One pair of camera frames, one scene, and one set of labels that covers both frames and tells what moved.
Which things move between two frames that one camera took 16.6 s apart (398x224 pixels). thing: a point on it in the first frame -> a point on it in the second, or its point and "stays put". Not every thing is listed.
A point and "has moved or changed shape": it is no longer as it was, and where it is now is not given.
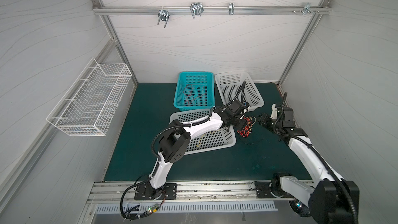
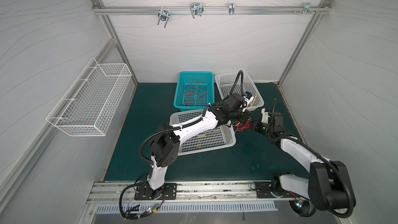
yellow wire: (198, 145) stays put
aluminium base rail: (124, 192) stays put
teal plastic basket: (195, 90) stays put
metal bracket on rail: (231, 8) stays put
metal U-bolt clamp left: (164, 15) stays put
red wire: (190, 98) has moved or changed shape
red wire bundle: (247, 129) has moved or changed shape
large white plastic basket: (208, 139) stays put
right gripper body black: (266, 121) -> (257, 125)
